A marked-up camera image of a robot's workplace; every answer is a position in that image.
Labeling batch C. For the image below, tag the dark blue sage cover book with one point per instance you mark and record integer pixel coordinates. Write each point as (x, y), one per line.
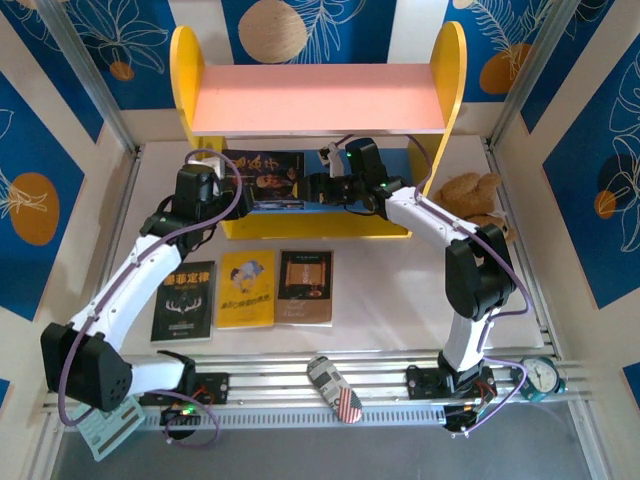
(277, 207)
(270, 175)

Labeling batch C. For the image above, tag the yellow cartoon cover book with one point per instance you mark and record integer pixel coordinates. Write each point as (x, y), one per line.
(245, 300)

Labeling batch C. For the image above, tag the brown scroll cover book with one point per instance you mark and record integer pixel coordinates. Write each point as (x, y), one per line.
(305, 300)

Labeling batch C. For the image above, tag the black antler cover book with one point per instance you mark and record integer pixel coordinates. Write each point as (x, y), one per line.
(182, 300)

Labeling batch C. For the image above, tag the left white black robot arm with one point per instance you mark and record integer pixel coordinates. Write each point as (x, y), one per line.
(125, 290)

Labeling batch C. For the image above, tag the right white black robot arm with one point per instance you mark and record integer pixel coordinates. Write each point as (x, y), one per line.
(462, 335)

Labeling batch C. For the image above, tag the yellow pink blue bookshelf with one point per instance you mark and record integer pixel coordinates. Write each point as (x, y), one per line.
(325, 100)

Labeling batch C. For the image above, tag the brown teddy bear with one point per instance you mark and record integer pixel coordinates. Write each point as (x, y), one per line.
(465, 190)

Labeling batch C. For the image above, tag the newsprint flag pencil case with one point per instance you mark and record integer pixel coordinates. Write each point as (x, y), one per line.
(332, 390)

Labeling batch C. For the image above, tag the small black controller board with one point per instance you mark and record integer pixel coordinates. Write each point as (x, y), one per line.
(460, 420)
(175, 415)

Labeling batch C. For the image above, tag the mint green calculator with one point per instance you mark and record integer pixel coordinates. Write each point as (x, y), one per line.
(117, 432)

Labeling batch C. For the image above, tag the teal alarm clock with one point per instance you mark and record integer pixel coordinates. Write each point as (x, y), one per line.
(541, 375)

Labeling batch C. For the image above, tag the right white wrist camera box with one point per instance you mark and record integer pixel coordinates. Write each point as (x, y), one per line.
(332, 157)

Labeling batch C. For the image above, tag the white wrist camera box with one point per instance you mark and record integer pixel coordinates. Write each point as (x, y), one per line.
(212, 162)
(332, 157)

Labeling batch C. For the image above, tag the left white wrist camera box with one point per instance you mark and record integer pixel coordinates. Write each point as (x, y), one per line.
(212, 162)

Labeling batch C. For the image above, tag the aluminium side rail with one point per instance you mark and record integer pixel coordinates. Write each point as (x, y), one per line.
(116, 225)
(494, 160)

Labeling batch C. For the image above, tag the aluminium corner post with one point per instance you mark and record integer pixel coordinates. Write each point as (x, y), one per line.
(531, 75)
(90, 75)

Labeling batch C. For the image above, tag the aluminium rail frame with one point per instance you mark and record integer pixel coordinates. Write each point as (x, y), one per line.
(280, 380)

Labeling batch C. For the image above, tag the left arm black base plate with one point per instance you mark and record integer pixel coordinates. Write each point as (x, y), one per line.
(220, 387)

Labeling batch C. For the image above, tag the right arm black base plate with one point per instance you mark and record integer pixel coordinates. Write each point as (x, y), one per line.
(417, 382)

